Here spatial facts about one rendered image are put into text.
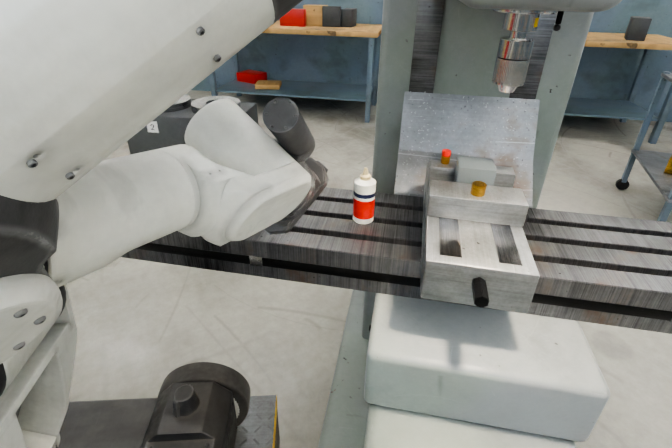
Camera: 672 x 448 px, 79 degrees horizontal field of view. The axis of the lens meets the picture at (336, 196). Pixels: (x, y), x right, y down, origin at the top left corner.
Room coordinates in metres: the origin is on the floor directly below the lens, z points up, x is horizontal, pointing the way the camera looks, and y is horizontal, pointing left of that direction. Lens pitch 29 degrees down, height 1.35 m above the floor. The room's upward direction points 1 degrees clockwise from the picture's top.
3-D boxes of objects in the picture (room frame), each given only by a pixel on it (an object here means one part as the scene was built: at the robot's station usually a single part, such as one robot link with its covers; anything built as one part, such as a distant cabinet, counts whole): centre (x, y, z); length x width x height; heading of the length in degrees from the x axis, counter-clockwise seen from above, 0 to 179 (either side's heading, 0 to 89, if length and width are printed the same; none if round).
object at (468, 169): (0.64, -0.24, 1.04); 0.06 x 0.05 x 0.06; 79
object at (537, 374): (0.63, -0.26, 0.79); 0.50 x 0.35 x 0.12; 170
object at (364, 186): (0.67, -0.05, 0.99); 0.04 x 0.04 x 0.11
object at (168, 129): (0.76, 0.28, 1.03); 0.22 x 0.12 x 0.20; 82
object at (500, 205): (0.58, -0.23, 1.02); 0.15 x 0.06 x 0.04; 79
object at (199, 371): (0.58, 0.29, 0.50); 0.20 x 0.05 x 0.20; 94
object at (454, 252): (0.61, -0.23, 0.99); 0.35 x 0.15 x 0.11; 169
